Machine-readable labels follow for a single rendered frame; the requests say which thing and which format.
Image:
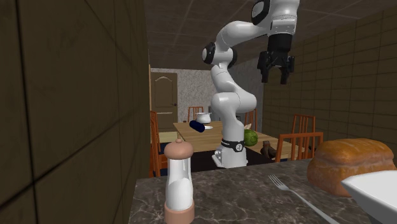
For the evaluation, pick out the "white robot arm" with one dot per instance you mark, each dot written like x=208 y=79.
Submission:
x=231 y=102

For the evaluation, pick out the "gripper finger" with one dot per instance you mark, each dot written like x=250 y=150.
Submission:
x=287 y=69
x=264 y=63

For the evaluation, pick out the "brown panelled door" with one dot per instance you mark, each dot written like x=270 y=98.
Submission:
x=163 y=99

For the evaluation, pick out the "dark robot stand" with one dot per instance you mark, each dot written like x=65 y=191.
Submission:
x=201 y=161

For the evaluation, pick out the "white dish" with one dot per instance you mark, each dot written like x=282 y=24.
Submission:
x=377 y=192

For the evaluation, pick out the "silver fork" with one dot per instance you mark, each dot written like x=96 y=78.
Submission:
x=302 y=200

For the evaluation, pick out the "wooden dining table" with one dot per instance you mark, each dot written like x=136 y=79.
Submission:
x=201 y=139

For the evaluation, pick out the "salt grinder with tan cap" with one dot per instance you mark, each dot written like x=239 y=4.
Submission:
x=179 y=183

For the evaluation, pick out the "brown bread loaf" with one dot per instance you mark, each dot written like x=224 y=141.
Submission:
x=347 y=161

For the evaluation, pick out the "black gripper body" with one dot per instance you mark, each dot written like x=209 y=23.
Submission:
x=279 y=45

